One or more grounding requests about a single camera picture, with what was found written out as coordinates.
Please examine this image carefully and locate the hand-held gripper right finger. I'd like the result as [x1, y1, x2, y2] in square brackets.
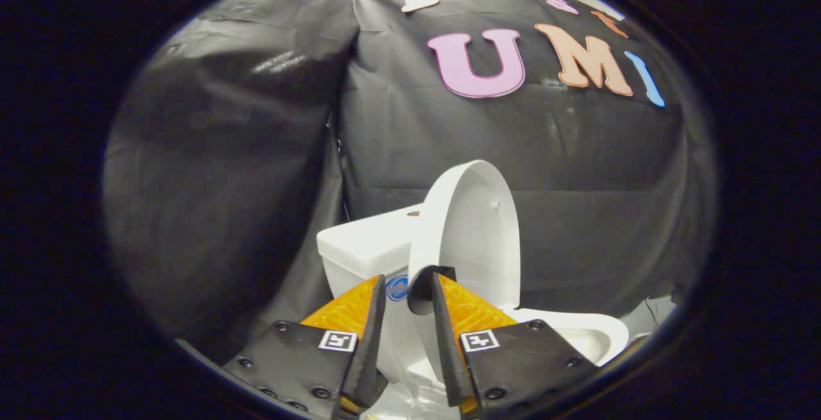
[431, 271, 598, 420]

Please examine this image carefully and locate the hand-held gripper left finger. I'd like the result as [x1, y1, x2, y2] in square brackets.
[221, 274, 391, 420]

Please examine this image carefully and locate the white toilet lid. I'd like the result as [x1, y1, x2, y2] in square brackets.
[408, 160, 521, 383]

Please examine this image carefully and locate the white toilet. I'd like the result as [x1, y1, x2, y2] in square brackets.
[317, 204, 630, 420]

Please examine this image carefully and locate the white toilet seat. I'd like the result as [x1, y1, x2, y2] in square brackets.
[507, 308, 630, 367]

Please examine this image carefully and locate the black backdrop cloth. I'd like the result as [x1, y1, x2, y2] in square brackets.
[103, 0, 716, 360]

